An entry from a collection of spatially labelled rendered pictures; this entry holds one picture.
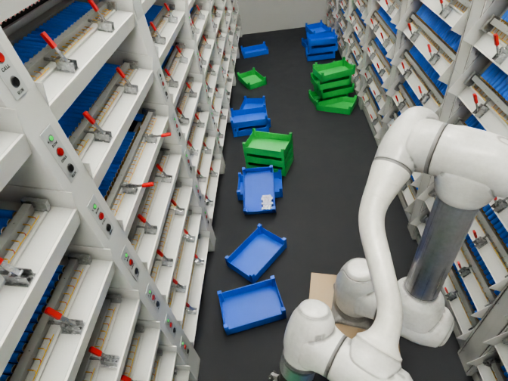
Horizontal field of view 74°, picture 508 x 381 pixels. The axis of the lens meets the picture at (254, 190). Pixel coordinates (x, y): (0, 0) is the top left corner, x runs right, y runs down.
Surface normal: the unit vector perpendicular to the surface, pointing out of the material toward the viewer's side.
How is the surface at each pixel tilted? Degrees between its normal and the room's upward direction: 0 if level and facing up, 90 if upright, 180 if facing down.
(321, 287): 1
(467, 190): 86
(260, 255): 0
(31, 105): 90
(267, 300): 0
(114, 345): 16
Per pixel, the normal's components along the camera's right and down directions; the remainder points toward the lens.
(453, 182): -0.69, 0.53
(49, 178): -0.02, 0.69
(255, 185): -0.12, -0.33
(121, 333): 0.15, -0.71
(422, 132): -0.52, -0.38
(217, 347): -0.12, -0.72
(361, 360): -0.32, -0.51
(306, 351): -0.49, 0.23
